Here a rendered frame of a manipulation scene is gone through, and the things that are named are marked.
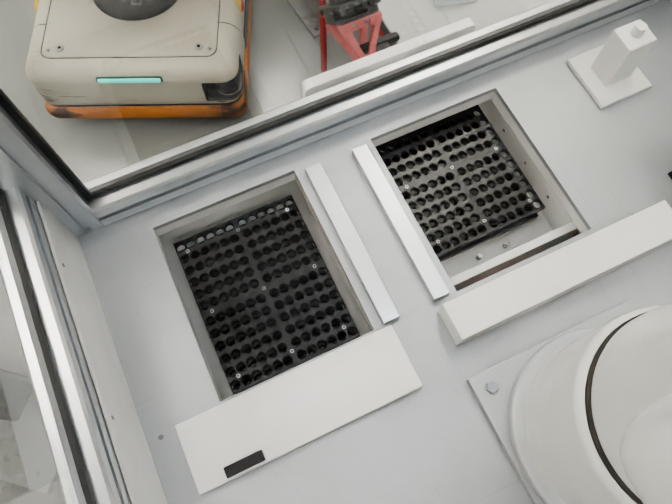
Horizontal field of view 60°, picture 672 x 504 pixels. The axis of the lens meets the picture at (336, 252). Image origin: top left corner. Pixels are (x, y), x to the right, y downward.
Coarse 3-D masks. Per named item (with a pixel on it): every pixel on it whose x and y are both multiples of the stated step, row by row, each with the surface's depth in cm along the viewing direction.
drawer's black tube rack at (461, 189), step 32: (448, 128) 86; (480, 128) 86; (384, 160) 84; (416, 160) 87; (448, 160) 84; (480, 160) 84; (512, 160) 84; (416, 192) 85; (448, 192) 85; (480, 192) 82; (512, 192) 82; (448, 224) 80; (480, 224) 80; (512, 224) 83; (448, 256) 82
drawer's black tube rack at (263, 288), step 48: (240, 240) 79; (288, 240) 80; (192, 288) 77; (240, 288) 77; (288, 288) 77; (336, 288) 77; (240, 336) 77; (288, 336) 74; (336, 336) 75; (240, 384) 72
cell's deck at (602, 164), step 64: (512, 64) 84; (640, 64) 84; (384, 128) 80; (512, 128) 83; (576, 128) 80; (640, 128) 81; (192, 192) 77; (256, 192) 79; (576, 192) 77; (640, 192) 77; (128, 256) 74; (384, 256) 74; (128, 320) 71; (512, 320) 71; (576, 320) 71; (128, 384) 68; (192, 384) 68; (448, 384) 68; (320, 448) 65; (384, 448) 65; (448, 448) 65
